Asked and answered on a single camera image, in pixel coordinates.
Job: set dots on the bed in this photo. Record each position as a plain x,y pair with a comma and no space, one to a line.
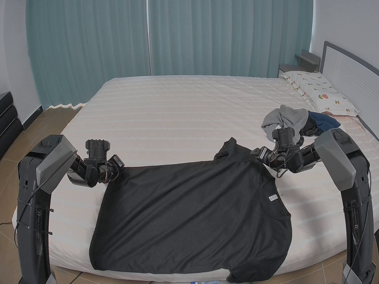
177,114

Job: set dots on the pale pink pillow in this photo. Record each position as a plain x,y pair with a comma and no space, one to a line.
349,124

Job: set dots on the white printed pillow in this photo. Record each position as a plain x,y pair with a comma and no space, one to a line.
319,92

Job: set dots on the blue-green curtain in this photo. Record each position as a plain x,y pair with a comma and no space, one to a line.
231,28
88,40

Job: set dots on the black T-shirt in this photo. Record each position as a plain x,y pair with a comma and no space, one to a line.
183,211

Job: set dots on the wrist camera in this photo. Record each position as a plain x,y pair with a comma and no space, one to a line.
284,135
97,148

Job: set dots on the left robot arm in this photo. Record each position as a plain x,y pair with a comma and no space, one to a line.
32,206

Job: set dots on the grey bedside table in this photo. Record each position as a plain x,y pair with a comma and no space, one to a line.
305,61

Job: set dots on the black chest of drawers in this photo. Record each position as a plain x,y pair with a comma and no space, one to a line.
7,120

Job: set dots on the grey garment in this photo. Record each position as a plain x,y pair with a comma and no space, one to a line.
288,115

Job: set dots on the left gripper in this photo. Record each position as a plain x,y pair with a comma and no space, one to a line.
117,161

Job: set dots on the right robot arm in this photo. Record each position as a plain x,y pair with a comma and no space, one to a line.
355,206

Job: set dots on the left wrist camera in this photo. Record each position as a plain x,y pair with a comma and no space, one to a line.
97,148

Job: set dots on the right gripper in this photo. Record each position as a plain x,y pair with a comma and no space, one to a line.
260,154

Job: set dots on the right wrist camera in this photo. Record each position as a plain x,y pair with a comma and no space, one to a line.
284,135

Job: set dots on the black garment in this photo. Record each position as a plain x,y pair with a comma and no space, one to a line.
309,129

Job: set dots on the dark blue garment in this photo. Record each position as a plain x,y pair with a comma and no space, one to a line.
325,123

